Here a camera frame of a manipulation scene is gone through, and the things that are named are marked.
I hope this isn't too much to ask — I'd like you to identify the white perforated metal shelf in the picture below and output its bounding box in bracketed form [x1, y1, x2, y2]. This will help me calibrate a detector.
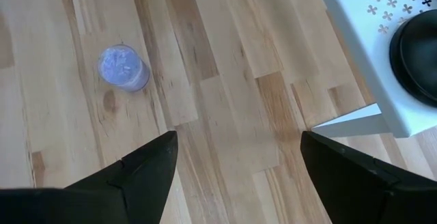
[310, 0, 437, 139]

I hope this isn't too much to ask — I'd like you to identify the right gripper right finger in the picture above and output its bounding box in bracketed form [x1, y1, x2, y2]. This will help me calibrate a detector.
[299, 130, 437, 224]

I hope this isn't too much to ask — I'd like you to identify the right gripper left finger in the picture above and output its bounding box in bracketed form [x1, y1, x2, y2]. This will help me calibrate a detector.
[0, 130, 180, 224]

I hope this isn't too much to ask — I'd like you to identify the purple candle in glass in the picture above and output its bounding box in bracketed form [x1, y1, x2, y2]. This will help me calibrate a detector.
[96, 44, 151, 93]

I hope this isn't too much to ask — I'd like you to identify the black metal candlestick holder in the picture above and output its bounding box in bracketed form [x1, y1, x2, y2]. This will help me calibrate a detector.
[389, 9, 437, 108]

